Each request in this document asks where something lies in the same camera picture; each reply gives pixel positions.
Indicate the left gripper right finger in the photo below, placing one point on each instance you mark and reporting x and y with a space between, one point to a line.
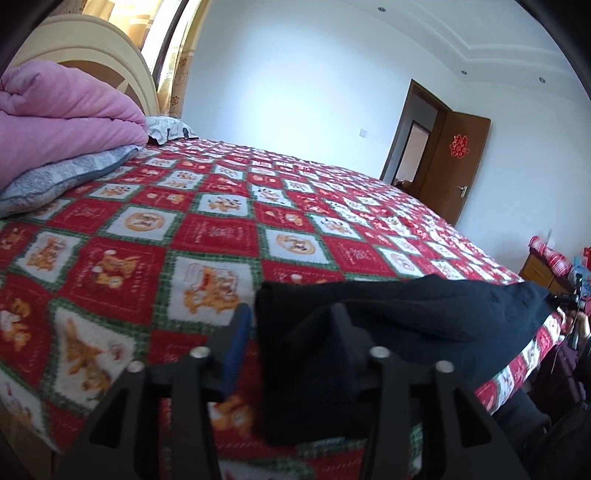
460 438

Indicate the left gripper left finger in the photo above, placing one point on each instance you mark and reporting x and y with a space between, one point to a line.
120 438

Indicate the black pants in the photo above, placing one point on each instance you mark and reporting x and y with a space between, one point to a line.
305 394

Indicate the right hand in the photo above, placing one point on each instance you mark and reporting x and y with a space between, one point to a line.
574 330

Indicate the red cloth on cabinet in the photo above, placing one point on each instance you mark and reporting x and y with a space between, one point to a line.
556 261

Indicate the wooden cabinet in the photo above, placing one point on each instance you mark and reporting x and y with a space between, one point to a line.
537 270

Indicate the brown wooden door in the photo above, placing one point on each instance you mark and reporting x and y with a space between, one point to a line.
449 179

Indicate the red patchwork bedspread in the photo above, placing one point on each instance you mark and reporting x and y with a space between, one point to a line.
148 261

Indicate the red paper door decoration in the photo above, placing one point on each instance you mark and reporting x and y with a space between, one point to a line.
459 146

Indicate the grey pillow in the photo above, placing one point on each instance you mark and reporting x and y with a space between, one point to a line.
40 186

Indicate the white patterned pillow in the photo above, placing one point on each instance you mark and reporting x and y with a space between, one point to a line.
162 129

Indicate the pink folded quilt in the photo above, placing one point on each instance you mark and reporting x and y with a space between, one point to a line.
51 113

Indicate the cream wooden headboard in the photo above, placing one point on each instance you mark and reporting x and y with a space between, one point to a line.
96 47

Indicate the yellow curtain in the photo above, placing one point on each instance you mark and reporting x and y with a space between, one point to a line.
172 83

